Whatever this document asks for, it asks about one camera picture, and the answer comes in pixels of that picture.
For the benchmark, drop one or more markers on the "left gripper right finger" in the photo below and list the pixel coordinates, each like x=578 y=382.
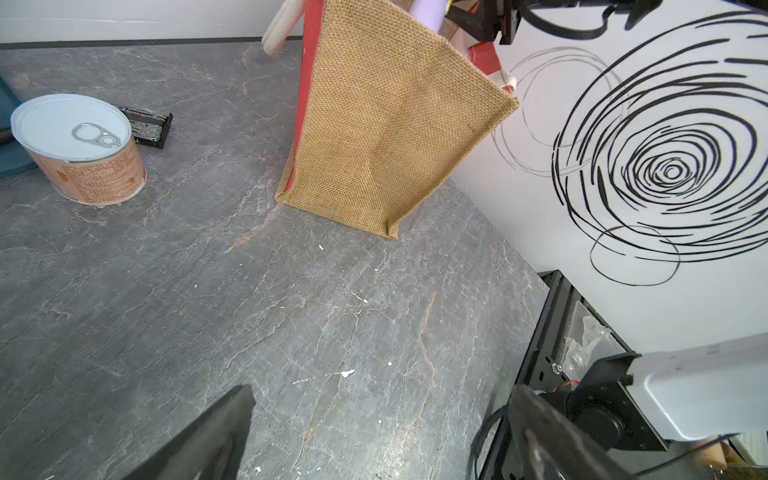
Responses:
x=549 y=446

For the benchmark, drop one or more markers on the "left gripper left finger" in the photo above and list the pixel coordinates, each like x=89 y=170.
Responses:
x=211 y=447

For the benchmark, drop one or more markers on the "dark teal tray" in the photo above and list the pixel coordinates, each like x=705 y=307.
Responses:
x=14 y=158

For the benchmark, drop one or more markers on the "brown jute tote bag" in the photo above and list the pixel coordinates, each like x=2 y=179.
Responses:
x=387 y=109

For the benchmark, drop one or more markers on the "small orange can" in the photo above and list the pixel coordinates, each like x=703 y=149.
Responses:
x=83 y=145

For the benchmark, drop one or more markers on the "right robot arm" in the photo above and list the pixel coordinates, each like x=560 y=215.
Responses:
x=636 y=165

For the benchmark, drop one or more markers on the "purple flashlight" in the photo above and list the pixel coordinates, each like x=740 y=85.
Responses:
x=430 y=12

